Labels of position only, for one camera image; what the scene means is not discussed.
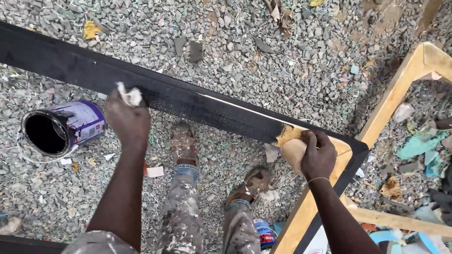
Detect brown wooden stick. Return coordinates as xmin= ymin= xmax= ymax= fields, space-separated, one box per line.
xmin=414 ymin=0 xmax=443 ymax=37

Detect bare wooden slat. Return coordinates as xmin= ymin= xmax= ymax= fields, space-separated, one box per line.
xmin=348 ymin=206 xmax=452 ymax=238

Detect dark grey sandpaper scrap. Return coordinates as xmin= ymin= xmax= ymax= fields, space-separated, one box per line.
xmin=190 ymin=42 xmax=205 ymax=63
xmin=174 ymin=37 xmax=187 ymax=57

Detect open paint can purple label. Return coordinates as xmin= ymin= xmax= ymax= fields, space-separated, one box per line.
xmin=17 ymin=100 xmax=107 ymax=163

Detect white cloth wad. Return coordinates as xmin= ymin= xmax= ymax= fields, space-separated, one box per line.
xmin=117 ymin=82 xmax=143 ymax=108

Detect black painted plank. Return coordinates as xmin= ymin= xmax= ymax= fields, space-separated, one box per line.
xmin=0 ymin=234 xmax=68 ymax=254

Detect blue and red tin can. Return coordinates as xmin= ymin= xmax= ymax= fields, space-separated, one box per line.
xmin=253 ymin=218 xmax=278 ymax=253

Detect partly black-painted wooden frame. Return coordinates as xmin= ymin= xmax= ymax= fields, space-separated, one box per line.
xmin=0 ymin=21 xmax=370 ymax=254

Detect brown dry leaves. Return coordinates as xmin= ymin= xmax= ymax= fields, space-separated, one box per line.
xmin=263 ymin=0 xmax=296 ymax=37

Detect bare wooden frame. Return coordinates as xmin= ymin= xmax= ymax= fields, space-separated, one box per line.
xmin=358 ymin=42 xmax=452 ymax=149

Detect person's right paint-stained shoe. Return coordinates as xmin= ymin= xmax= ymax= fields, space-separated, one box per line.
xmin=225 ymin=166 xmax=272 ymax=206

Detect person's left paint-stained shoe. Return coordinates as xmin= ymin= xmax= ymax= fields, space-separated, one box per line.
xmin=169 ymin=122 xmax=199 ymax=166

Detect person's right hand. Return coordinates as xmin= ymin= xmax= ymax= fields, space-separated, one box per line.
xmin=300 ymin=130 xmax=338 ymax=182

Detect person's paint-stained shoe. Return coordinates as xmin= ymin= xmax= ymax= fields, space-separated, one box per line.
xmin=225 ymin=166 xmax=272 ymax=206
xmin=169 ymin=122 xmax=199 ymax=166

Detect yellow dry leaf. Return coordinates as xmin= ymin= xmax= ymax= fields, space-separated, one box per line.
xmin=83 ymin=20 xmax=103 ymax=40

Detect person's left hand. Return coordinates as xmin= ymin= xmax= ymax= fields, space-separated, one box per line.
xmin=105 ymin=90 xmax=152 ymax=150

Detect paint-splattered grey trousers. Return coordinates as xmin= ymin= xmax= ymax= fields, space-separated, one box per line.
xmin=155 ymin=164 xmax=262 ymax=254

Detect paint-splattered grey shirt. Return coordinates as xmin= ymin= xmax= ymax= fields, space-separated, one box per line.
xmin=62 ymin=231 xmax=140 ymax=254

